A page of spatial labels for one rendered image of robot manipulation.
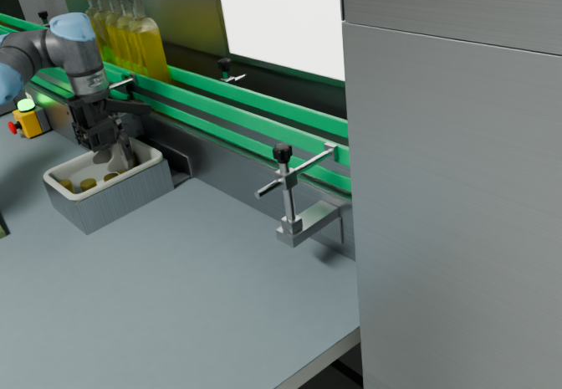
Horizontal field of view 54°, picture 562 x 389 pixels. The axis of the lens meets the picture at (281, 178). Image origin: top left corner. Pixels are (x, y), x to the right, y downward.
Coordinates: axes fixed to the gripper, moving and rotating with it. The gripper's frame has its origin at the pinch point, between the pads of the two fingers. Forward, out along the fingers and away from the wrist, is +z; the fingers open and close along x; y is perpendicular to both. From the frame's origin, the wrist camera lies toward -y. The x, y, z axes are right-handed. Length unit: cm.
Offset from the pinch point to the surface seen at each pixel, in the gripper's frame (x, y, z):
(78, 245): 9.6, 18.7, 5.5
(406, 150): 80, 7, -32
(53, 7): -345, -134, 30
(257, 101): 25.6, -20.2, -14.5
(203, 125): 15.1, -13.2, -9.4
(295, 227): 54, -1, -6
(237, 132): 26.5, -13.1, -10.7
